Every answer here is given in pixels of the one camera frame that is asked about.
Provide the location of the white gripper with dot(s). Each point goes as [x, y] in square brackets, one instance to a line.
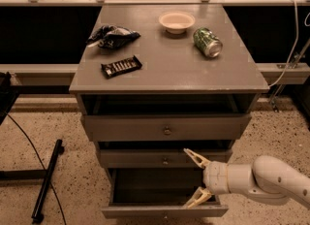
[215, 175]

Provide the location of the grey bottom drawer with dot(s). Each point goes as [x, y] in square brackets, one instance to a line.
[159, 192]

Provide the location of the grey drawer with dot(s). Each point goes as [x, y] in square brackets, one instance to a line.
[159, 192]
[144, 158]
[133, 128]

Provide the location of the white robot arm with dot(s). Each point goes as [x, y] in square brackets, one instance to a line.
[266, 180]

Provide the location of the grey middle drawer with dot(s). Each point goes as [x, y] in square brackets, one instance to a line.
[144, 158]

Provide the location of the grey wooden drawer cabinet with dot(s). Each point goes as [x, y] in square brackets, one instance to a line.
[175, 77]

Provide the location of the grey top drawer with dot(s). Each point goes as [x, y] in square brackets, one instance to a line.
[133, 128]

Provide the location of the green soda can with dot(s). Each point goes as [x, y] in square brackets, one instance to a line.
[207, 42]

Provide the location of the black candy bar wrapper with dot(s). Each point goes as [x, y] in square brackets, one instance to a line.
[121, 67]

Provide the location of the black metal stand base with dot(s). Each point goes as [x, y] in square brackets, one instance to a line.
[45, 175]

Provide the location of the white ceramic bowl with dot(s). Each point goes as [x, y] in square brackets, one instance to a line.
[176, 22]

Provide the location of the dark crumpled chip bag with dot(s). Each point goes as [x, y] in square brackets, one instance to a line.
[112, 37]

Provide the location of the metal railing frame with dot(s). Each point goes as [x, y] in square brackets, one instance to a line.
[64, 1]

